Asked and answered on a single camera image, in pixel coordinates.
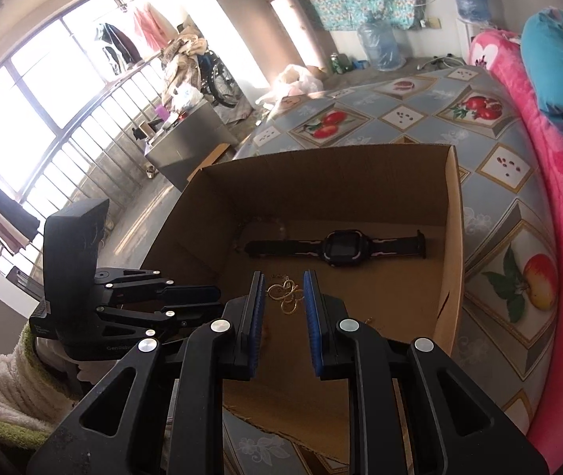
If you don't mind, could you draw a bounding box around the grey hose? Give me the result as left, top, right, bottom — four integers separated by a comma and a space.
417, 54, 463, 69

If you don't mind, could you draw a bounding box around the brown cardboard box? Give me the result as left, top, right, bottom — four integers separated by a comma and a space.
140, 143, 463, 461

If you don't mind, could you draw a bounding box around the pile of clothes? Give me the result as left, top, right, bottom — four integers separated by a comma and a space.
160, 22, 210, 110

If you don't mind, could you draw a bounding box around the pink hanging garment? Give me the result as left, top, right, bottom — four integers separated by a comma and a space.
132, 2, 173, 50

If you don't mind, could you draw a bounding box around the green fleece garment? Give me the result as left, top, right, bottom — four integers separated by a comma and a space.
0, 324, 72, 448

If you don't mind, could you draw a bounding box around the wheelchair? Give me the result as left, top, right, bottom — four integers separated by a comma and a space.
197, 49, 243, 108

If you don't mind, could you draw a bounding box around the white board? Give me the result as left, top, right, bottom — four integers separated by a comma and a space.
270, 0, 329, 72

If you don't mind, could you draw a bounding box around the white water dispenser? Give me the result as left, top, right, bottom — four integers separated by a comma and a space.
454, 17, 490, 57

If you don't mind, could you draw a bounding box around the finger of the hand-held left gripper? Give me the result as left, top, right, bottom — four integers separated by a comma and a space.
98, 304, 225, 342
94, 270, 223, 305

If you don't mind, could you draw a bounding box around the dark hanging jacket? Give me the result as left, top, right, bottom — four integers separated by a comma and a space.
94, 22, 142, 76

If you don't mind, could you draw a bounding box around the white plastic bag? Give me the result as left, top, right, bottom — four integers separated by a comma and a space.
256, 63, 326, 105

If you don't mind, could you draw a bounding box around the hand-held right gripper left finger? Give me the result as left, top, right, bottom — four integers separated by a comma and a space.
27, 271, 266, 475

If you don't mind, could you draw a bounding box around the empty clear water jug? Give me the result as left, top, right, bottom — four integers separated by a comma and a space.
358, 10, 407, 71

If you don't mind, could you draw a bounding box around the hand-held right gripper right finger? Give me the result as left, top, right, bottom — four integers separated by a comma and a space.
302, 270, 549, 475

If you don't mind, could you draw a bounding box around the black smartwatch with pink stripe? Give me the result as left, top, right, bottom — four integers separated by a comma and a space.
245, 230, 428, 268

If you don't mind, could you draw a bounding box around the grey metal cabinet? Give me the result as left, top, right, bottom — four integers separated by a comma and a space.
144, 99, 233, 191

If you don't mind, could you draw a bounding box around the gold necklace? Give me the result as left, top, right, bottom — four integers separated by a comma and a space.
266, 273, 304, 315

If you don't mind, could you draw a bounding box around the metal window railing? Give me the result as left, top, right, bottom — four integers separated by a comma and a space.
0, 49, 198, 283

